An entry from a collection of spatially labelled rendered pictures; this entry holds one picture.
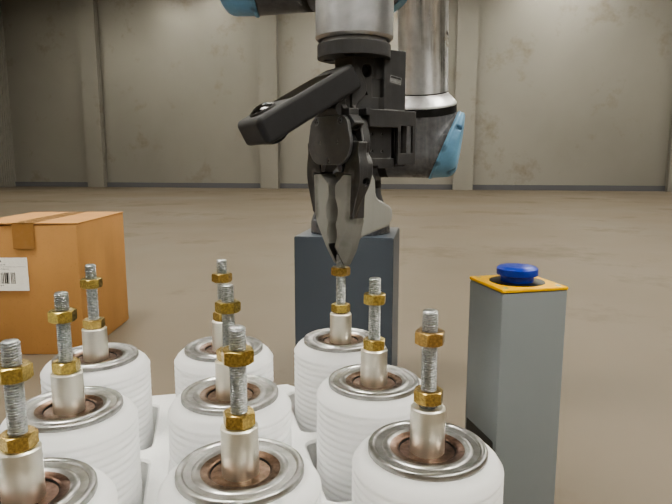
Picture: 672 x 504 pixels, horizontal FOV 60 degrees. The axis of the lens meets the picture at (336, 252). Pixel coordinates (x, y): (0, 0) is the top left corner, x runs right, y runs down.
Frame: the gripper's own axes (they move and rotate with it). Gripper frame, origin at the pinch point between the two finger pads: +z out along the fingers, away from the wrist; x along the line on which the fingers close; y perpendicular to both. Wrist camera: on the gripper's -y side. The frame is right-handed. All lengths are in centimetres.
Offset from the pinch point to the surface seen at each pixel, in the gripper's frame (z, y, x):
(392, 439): 9.0, -9.1, -20.1
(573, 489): 34.5, 34.4, -5.7
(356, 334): 9.1, 2.8, 0.3
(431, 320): 0.6, -8.1, -22.4
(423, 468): 9.0, -10.0, -24.0
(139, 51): -186, 261, 965
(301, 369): 11.3, -4.2, -0.2
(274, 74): -142, 421, 796
